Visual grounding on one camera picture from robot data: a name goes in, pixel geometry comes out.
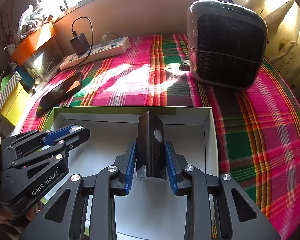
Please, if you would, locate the striped box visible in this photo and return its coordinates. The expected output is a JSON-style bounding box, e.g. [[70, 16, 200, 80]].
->
[[0, 72, 21, 108]]

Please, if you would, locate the green shallow cardboard box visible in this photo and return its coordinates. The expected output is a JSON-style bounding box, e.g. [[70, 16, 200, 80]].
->
[[44, 106, 219, 239]]

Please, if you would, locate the black charger cable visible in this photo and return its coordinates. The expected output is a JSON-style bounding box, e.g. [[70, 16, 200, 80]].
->
[[65, 16, 94, 67]]

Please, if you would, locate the cream heart curtain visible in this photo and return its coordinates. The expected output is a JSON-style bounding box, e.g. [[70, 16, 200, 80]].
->
[[244, 0, 300, 103]]

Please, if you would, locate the pink black mini heater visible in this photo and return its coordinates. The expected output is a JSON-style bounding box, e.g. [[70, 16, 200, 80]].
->
[[187, 0, 268, 89]]

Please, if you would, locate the yellow box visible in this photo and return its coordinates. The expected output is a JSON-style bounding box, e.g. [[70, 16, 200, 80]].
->
[[0, 83, 30, 127]]

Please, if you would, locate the plaid tablecloth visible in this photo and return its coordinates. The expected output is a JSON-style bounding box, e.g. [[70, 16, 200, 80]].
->
[[21, 32, 300, 240]]

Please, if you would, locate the orange planter tray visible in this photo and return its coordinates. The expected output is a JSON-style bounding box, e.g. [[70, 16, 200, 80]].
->
[[10, 23, 56, 66]]

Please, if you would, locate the black charger adapter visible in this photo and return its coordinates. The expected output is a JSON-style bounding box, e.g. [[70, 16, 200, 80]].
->
[[70, 31, 90, 55]]

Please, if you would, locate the black smartphone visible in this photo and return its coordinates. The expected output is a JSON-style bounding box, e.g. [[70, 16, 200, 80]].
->
[[36, 72, 83, 116]]

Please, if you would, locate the white plug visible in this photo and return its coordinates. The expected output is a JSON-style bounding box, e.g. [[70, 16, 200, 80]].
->
[[100, 31, 120, 46]]

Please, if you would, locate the white power strip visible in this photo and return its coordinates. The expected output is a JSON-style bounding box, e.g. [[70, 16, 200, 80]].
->
[[59, 36, 130, 70]]

